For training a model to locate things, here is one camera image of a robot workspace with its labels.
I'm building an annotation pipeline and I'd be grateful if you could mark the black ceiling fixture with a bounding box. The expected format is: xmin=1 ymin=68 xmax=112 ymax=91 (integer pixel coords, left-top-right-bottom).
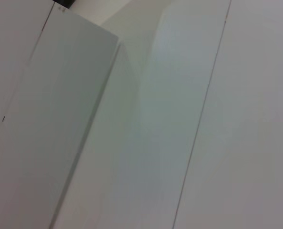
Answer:
xmin=54 ymin=0 xmax=76 ymax=8

